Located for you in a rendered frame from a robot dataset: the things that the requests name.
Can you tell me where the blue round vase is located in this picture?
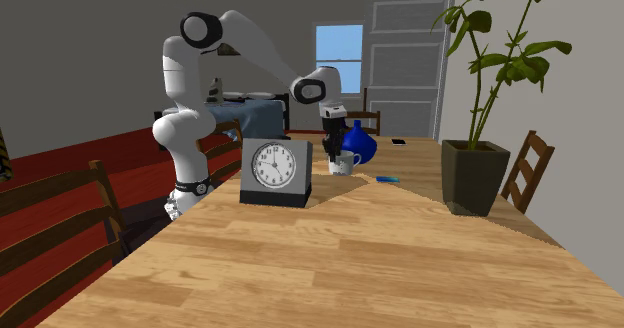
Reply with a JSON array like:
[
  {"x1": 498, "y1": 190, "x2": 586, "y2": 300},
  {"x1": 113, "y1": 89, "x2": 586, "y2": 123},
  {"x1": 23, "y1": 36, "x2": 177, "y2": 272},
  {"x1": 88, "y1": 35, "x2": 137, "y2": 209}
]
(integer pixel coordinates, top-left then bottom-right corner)
[{"x1": 339, "y1": 119, "x2": 379, "y2": 166}]

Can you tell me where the white mug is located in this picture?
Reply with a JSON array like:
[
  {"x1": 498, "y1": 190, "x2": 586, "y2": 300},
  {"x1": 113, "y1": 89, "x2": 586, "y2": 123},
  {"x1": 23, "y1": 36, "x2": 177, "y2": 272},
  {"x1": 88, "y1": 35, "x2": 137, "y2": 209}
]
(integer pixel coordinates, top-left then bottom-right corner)
[{"x1": 327, "y1": 150, "x2": 363, "y2": 177}]

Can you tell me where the brown wooden chair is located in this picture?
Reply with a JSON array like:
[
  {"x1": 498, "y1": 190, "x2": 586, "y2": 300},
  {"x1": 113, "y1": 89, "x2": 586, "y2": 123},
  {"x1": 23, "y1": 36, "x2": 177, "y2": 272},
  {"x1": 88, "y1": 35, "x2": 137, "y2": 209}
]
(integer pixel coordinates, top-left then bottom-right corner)
[
  {"x1": 0, "y1": 159, "x2": 131, "y2": 328},
  {"x1": 196, "y1": 118, "x2": 244, "y2": 188},
  {"x1": 343, "y1": 87, "x2": 382, "y2": 137},
  {"x1": 500, "y1": 129, "x2": 556, "y2": 215}
]

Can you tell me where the grey box clock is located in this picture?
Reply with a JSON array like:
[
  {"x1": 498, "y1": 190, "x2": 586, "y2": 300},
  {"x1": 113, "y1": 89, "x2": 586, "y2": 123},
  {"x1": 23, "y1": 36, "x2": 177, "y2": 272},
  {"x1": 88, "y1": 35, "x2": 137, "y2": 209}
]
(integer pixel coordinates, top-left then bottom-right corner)
[{"x1": 239, "y1": 138, "x2": 314, "y2": 209}]

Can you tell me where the table with blue cloth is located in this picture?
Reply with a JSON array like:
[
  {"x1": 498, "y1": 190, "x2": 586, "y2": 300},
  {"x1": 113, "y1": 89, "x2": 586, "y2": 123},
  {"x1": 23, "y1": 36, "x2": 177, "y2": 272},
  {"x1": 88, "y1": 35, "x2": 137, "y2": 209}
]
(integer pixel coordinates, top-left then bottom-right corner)
[{"x1": 203, "y1": 77, "x2": 292, "y2": 141}]

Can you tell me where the grey panel door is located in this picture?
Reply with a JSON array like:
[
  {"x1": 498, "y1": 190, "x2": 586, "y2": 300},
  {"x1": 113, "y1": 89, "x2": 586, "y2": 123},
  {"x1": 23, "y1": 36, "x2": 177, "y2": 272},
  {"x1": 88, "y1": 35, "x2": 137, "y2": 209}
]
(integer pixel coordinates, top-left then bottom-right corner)
[{"x1": 363, "y1": 0, "x2": 457, "y2": 141}]

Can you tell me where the wooden dining table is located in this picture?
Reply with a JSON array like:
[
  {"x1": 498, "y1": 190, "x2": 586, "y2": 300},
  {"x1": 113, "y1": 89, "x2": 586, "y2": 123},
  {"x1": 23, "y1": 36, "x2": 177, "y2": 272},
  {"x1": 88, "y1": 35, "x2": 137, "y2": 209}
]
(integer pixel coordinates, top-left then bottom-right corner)
[{"x1": 36, "y1": 132, "x2": 624, "y2": 328}]

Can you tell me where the green plant in dark pot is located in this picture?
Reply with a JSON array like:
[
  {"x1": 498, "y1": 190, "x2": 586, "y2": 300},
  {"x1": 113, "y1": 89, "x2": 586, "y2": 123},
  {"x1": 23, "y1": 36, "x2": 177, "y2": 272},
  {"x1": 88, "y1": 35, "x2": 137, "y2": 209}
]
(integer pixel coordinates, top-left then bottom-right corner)
[{"x1": 430, "y1": 0, "x2": 591, "y2": 218}]

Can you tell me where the dark robot stand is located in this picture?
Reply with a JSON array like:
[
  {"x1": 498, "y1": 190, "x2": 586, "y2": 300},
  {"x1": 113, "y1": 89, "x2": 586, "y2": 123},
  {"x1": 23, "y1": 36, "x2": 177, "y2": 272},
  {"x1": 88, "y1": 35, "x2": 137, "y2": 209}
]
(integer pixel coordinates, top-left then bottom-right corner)
[{"x1": 119, "y1": 196, "x2": 173, "y2": 256}]

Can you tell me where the window with white frame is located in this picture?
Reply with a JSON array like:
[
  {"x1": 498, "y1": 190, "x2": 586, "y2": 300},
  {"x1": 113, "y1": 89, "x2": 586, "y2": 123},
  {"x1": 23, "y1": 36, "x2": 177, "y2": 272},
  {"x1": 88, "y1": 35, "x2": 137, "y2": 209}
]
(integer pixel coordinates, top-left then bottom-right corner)
[{"x1": 313, "y1": 22, "x2": 365, "y2": 97}]

